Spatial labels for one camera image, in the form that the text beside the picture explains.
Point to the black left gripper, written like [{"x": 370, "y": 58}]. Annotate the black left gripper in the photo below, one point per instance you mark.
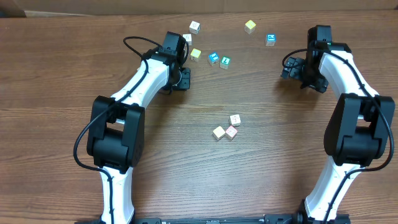
[{"x": 184, "y": 79}]

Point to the green top wood block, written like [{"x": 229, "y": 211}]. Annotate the green top wood block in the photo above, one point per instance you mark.
[{"x": 225, "y": 62}]

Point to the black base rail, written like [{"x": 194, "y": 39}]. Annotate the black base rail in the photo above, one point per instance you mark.
[{"x": 214, "y": 220}]

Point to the yellow block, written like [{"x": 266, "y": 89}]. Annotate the yellow block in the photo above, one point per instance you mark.
[
  {"x": 195, "y": 55},
  {"x": 218, "y": 133},
  {"x": 249, "y": 27}
]

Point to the red sided wood block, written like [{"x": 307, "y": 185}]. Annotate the red sided wood block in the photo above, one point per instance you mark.
[{"x": 231, "y": 132}]

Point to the blue top block far right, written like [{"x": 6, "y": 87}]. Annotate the blue top block far right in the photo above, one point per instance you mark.
[{"x": 270, "y": 40}]

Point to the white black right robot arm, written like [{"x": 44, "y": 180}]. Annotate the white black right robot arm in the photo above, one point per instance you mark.
[{"x": 358, "y": 137}]

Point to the plain white wood block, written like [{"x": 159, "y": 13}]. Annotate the plain white wood block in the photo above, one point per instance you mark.
[{"x": 188, "y": 38}]

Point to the blue top wood block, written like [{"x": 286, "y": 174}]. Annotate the blue top wood block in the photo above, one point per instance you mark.
[{"x": 213, "y": 58}]

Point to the white wood block letter T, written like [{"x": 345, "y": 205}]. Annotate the white wood block letter T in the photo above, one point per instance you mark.
[{"x": 235, "y": 120}]

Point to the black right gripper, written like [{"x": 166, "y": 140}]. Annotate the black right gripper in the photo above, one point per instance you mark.
[{"x": 292, "y": 69}]

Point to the white wood block far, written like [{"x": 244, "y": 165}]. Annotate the white wood block far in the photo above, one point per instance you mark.
[{"x": 194, "y": 27}]

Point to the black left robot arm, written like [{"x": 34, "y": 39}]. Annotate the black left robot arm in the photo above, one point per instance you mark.
[{"x": 116, "y": 128}]

